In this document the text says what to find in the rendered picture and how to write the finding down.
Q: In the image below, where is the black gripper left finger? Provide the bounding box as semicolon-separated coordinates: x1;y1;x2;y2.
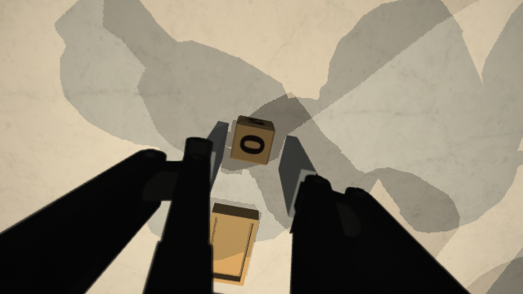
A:
0;121;229;294

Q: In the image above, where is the tan cube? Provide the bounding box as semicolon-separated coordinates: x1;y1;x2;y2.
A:
230;115;275;165

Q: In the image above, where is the brown rectangular tray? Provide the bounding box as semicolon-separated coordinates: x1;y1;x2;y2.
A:
210;203;259;286

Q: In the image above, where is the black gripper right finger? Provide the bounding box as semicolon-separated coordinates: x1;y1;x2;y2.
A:
279;135;471;294

